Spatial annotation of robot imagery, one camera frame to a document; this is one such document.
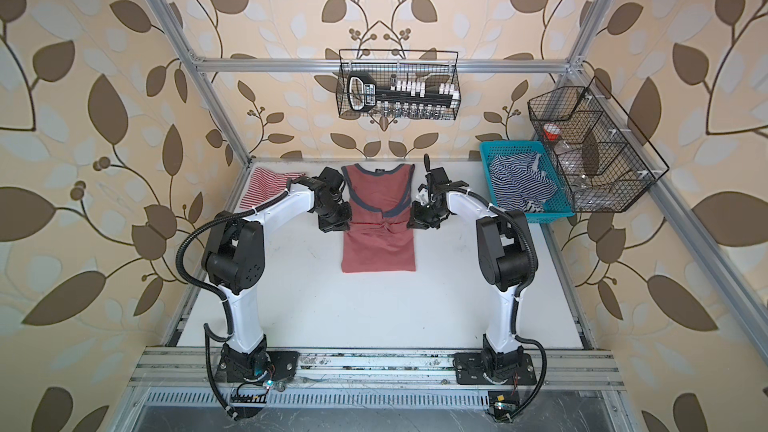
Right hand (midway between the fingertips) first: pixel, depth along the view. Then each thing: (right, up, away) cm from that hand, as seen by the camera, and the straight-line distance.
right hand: (409, 226), depth 95 cm
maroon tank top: (-10, -4, 0) cm, 11 cm away
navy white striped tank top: (+42, +14, +14) cm, 46 cm away
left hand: (-18, +1, -1) cm, 18 cm away
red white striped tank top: (-54, +14, +17) cm, 58 cm away
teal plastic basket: (+51, +7, +3) cm, 52 cm away
